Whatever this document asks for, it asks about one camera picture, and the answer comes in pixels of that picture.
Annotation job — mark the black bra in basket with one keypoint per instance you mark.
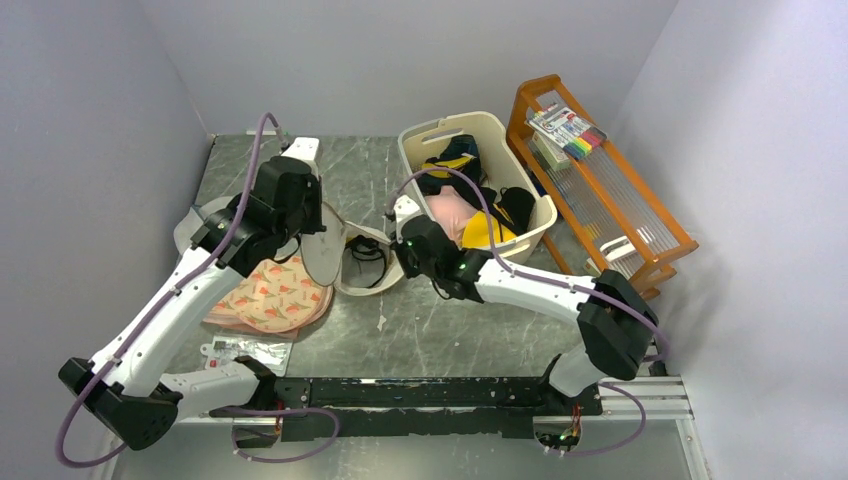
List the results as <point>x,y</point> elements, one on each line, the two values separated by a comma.
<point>514,209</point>

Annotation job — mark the floral pink laundry bag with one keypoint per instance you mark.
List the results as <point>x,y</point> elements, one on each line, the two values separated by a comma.
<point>275,299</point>

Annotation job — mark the yellow bra in basket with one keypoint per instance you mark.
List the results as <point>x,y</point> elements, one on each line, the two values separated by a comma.
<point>477,230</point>

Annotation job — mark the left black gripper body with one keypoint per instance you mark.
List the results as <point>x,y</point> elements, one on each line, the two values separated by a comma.
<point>308,218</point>

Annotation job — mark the coloured marker pen pack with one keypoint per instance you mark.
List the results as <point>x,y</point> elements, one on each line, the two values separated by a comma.
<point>568,131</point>

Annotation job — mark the orange wooden rack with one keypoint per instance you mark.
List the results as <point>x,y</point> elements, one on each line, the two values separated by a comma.
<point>616,218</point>

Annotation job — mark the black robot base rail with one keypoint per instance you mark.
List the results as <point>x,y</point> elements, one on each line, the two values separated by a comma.
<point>359,407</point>

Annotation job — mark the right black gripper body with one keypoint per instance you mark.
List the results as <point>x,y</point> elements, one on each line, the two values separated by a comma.
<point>412,265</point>

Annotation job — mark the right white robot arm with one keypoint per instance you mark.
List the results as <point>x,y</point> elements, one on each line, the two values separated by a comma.
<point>615,324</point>

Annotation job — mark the black bra in mesh bag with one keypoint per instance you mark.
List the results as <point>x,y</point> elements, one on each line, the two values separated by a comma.
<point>368,250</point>

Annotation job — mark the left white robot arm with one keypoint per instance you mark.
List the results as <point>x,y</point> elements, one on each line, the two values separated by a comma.
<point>125,386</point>

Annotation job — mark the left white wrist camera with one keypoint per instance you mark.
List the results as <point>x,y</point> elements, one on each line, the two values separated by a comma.
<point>307,150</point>

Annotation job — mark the cream plastic laundry basket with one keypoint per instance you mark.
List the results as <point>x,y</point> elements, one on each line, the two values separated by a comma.
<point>498,188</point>

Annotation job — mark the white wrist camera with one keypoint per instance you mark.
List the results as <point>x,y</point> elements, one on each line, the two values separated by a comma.
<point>404,209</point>
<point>307,150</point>

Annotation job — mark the white mesh laundry bag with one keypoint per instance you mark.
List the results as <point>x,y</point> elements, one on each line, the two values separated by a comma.
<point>328,263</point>

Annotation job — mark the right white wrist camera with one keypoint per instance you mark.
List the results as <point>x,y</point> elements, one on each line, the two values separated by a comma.
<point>404,209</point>

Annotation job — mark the pink bra in basket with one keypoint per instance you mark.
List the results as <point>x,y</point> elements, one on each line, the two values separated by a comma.
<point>464,224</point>

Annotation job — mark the black yellow garment in basket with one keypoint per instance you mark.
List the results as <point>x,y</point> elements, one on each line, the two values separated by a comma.
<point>461,154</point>

